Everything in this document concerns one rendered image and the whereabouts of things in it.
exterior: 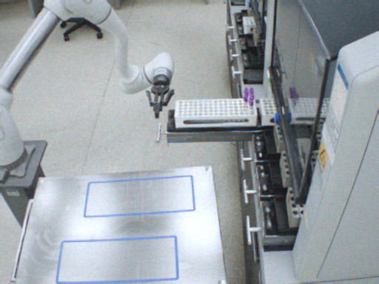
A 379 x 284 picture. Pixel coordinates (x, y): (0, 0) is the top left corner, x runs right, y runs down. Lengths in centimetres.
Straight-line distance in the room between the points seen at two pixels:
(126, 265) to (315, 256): 51
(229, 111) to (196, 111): 12
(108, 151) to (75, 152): 22
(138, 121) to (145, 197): 159
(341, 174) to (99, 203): 77
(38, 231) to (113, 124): 167
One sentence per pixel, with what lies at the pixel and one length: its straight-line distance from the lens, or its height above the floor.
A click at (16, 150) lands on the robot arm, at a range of 163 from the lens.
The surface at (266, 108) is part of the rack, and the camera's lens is 152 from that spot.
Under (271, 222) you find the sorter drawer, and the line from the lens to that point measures 122.
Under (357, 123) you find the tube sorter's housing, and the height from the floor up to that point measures 134.
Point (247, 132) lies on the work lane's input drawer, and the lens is 150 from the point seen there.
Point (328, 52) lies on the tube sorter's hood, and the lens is 81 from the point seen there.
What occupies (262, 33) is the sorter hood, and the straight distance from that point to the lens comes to 172.
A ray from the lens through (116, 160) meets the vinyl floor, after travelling 259.
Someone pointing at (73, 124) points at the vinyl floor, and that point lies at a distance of 294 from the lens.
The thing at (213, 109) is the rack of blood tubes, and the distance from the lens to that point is 149.
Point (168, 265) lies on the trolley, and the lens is 113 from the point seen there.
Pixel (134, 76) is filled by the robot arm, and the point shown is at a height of 74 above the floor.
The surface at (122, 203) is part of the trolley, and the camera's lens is 128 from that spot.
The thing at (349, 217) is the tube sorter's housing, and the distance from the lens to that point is 96.
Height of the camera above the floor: 180
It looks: 43 degrees down
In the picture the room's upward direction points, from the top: 4 degrees counter-clockwise
